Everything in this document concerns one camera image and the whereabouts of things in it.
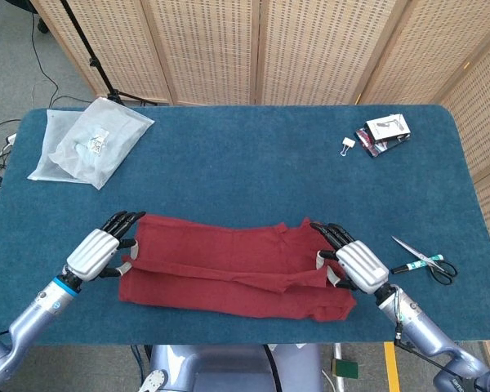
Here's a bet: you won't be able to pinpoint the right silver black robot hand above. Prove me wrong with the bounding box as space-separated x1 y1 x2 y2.
310 222 390 295

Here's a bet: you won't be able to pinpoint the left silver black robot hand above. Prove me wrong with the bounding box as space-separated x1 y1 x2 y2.
63 211 147 283

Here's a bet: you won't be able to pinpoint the red t-shirt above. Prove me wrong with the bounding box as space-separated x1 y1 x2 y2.
118 214 357 323

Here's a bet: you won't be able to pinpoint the black marker with teal label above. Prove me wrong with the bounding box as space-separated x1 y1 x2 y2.
390 253 445 275

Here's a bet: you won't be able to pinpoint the white pole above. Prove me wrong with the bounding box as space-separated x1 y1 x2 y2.
332 342 346 392

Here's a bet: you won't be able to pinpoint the flat translucent plastic bag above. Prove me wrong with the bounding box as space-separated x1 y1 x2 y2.
27 108 91 184

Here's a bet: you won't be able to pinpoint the green block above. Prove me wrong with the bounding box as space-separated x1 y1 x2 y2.
331 359 359 380

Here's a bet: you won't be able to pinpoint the plastic bag with white garment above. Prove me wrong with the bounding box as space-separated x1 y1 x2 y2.
48 96 155 190

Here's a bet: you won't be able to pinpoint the dark box with red print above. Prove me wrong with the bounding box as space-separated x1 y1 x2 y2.
354 126 412 159

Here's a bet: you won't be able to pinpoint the white and black box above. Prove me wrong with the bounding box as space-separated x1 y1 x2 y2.
363 114 412 144

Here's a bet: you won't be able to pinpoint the silver-blue robot torso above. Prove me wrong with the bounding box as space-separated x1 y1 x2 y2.
149 345 323 392

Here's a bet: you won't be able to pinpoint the blue carpet table cover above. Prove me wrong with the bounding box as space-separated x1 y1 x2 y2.
0 104 490 347

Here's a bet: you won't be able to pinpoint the black tripod stand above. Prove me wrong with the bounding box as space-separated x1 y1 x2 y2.
59 0 158 106

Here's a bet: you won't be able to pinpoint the black office chair base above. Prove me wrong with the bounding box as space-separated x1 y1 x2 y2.
0 0 50 34

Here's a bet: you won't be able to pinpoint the black-handled scissors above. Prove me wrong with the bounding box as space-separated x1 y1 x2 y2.
391 235 458 286

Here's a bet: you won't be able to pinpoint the black torso cable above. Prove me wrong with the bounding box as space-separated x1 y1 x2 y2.
263 345 282 392

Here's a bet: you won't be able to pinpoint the white metal bracket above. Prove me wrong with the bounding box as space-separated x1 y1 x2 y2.
138 369 168 392

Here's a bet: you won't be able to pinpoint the thin black floor cable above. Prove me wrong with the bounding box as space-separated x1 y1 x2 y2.
24 0 95 108

